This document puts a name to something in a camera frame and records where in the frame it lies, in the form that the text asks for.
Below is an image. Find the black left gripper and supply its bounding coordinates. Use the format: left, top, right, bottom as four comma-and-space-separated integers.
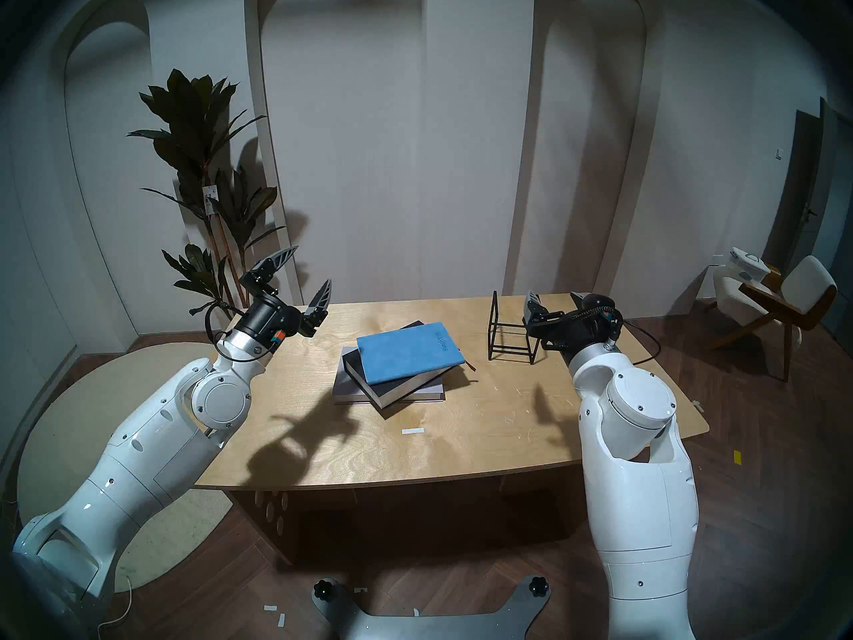
239, 245, 333, 347

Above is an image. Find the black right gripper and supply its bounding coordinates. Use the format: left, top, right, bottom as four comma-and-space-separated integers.
523, 290, 625, 365

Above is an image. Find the pale grey thin book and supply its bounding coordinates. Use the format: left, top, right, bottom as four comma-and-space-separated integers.
333, 345, 446, 405

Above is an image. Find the blue book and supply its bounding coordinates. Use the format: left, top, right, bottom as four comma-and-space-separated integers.
356, 321, 478, 387

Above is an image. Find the thick black Century book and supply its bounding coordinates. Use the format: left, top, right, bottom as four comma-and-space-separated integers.
342, 321, 462, 411

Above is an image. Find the wooden table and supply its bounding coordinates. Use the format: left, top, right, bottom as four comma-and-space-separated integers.
192, 291, 710, 567

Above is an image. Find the tall green potted plant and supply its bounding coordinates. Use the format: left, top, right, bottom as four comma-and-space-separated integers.
126, 68, 288, 320

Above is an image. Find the white wooden armchair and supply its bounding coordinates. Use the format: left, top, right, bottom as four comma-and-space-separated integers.
706, 246, 839, 382

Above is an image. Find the round cream rug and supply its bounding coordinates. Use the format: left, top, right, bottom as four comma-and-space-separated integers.
17, 341, 235, 593

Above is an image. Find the dark door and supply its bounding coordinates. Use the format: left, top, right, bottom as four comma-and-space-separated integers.
763, 97, 853, 327

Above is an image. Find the black wire book stand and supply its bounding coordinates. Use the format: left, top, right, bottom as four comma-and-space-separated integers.
488, 290, 542, 365

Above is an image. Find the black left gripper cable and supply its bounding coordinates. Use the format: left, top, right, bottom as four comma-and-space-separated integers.
203, 301, 246, 363

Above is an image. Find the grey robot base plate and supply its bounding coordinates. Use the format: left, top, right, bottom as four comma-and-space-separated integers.
313, 575, 553, 640

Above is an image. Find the white floor cable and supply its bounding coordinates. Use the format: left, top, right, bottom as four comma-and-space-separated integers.
97, 572, 133, 637

